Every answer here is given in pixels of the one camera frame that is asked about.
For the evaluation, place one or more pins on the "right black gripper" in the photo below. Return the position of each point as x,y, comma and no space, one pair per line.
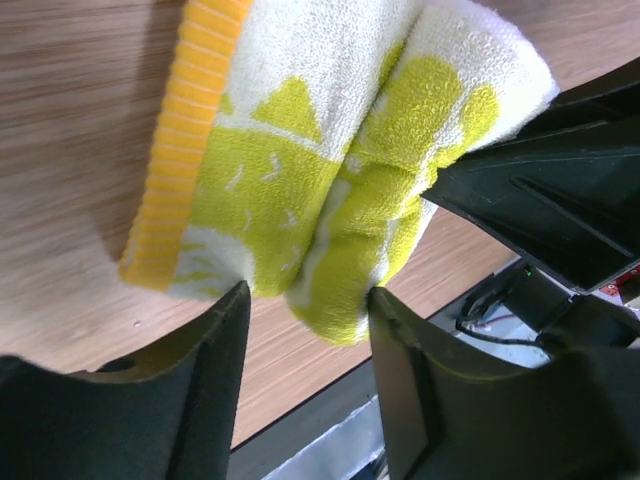
564,195

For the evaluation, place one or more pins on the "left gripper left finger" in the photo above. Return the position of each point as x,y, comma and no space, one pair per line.
166,411

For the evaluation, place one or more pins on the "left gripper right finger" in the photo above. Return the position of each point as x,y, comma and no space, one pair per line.
451,411

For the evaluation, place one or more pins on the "yellow green patterned towel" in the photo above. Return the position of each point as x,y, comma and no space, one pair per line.
296,139

